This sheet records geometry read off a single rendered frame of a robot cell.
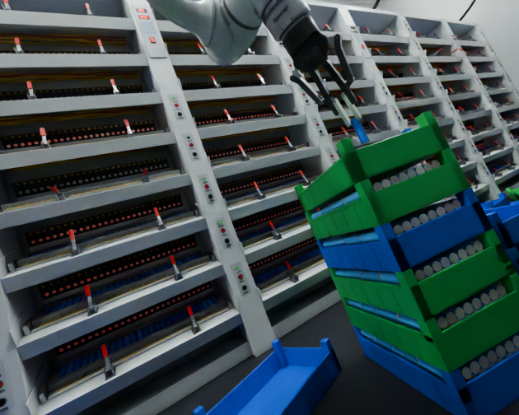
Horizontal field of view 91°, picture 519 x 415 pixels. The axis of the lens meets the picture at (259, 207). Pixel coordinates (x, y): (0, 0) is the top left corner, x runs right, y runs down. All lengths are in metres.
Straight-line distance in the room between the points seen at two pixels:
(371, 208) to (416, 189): 0.09
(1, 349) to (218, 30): 0.98
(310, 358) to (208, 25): 0.88
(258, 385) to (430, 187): 0.65
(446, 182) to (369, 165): 0.15
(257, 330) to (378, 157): 0.76
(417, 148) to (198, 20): 0.54
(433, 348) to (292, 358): 0.45
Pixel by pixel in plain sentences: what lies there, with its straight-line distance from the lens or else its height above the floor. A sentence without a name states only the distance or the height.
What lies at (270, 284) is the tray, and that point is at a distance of 1.13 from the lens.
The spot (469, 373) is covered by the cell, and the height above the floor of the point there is 0.06.
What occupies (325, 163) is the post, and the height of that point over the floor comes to 0.63.
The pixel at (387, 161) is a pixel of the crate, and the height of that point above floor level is 0.42.
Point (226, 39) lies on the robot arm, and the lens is 0.72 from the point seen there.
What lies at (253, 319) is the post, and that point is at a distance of 1.03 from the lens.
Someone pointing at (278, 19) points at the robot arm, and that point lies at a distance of 0.63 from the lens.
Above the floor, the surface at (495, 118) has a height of 0.64.
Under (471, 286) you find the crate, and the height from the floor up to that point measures 0.17.
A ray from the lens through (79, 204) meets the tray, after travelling 1.03.
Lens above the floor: 0.36
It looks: 8 degrees up
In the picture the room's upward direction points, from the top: 22 degrees counter-clockwise
